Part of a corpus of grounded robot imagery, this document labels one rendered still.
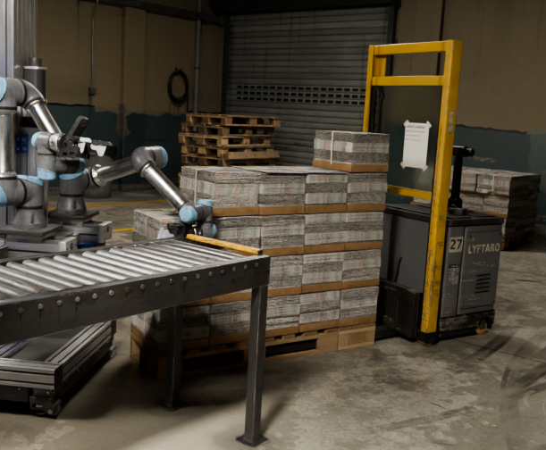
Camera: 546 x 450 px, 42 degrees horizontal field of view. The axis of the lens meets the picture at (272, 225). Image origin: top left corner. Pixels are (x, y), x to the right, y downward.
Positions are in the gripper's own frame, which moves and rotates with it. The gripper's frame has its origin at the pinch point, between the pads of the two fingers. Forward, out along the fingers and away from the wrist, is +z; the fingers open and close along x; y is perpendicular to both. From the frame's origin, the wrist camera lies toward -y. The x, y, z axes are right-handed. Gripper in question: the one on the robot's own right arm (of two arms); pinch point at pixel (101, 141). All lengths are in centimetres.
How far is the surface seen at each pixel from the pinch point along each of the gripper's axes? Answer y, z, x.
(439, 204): 4, 64, -217
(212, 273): 44, 46, -18
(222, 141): -53, -384, -615
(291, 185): 5, 6, -140
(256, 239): 37, -3, -125
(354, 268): 49, 27, -189
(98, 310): 56, 39, 31
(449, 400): 103, 103, -157
